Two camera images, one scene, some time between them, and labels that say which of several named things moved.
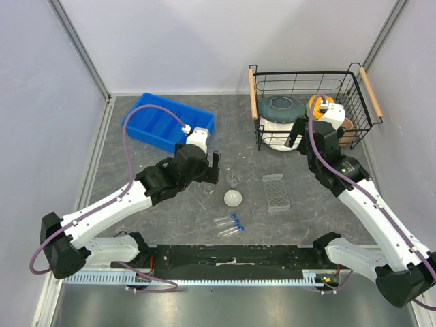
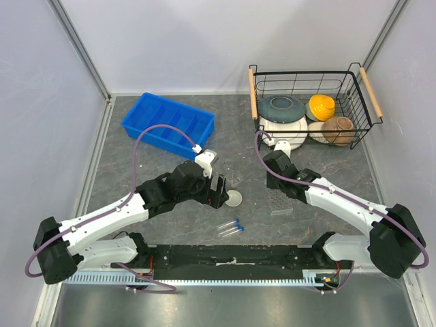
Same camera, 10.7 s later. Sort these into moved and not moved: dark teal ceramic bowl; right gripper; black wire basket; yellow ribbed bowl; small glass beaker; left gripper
Moved: right gripper; left gripper
Not moved: black wire basket; dark teal ceramic bowl; small glass beaker; yellow ribbed bowl
